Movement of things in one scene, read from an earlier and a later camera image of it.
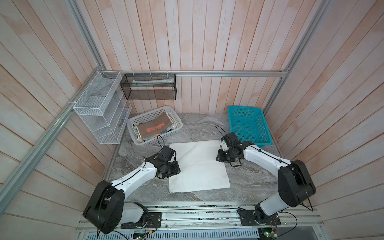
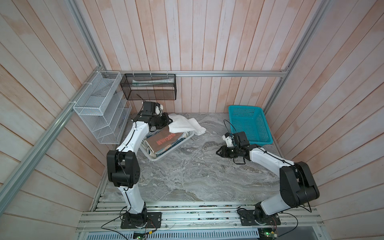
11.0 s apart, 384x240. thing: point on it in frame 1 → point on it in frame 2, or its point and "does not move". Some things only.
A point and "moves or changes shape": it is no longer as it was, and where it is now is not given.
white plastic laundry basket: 153,126 → 169,152
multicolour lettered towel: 154,126 moves or changes shape
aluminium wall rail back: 243,73 does not move
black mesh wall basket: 149,86 does not move
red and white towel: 153,126 moves or changes shape
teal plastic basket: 249,124 does not move
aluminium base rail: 233,215 does not move
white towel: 199,170 → 180,124
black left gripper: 176,169 → 166,121
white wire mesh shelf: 104,108 does not move
